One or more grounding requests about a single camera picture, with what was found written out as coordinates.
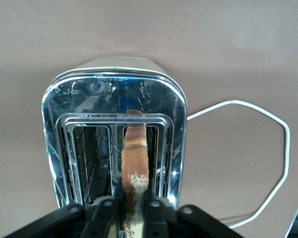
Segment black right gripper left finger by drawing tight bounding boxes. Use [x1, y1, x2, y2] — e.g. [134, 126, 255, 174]
[3, 182, 126, 238]

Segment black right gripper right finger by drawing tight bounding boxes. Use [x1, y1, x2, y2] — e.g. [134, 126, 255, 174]
[143, 182, 244, 238]

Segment slice of brown bread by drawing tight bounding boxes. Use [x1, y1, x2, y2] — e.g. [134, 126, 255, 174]
[108, 123, 149, 238]

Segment cream and chrome toaster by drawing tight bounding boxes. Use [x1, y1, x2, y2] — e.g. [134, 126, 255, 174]
[41, 57, 188, 211]

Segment white toaster power cord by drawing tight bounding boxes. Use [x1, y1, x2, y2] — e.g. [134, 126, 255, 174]
[186, 100, 291, 229]

